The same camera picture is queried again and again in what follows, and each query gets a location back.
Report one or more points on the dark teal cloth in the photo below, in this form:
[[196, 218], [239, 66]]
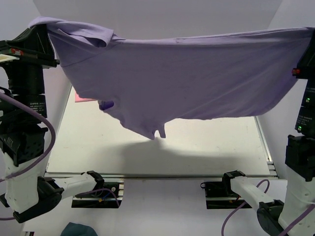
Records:
[[73, 229]]

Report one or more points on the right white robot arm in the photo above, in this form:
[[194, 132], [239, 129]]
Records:
[[296, 215]]

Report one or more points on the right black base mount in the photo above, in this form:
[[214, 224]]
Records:
[[219, 195]]

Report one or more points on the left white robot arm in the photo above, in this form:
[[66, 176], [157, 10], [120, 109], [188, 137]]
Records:
[[26, 136]]

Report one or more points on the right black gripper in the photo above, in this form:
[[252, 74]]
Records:
[[305, 68]]

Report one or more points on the purple t shirt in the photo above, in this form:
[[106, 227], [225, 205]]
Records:
[[147, 83]]

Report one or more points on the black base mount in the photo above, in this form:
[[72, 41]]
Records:
[[106, 194], [219, 195]]

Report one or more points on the folded pink t shirt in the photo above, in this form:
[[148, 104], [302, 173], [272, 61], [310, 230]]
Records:
[[79, 99]]

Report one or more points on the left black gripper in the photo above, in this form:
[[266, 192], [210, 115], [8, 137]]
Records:
[[33, 46]]

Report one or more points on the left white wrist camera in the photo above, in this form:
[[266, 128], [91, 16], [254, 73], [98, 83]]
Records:
[[4, 58]]

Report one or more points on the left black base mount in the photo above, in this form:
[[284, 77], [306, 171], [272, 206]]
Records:
[[106, 194]]

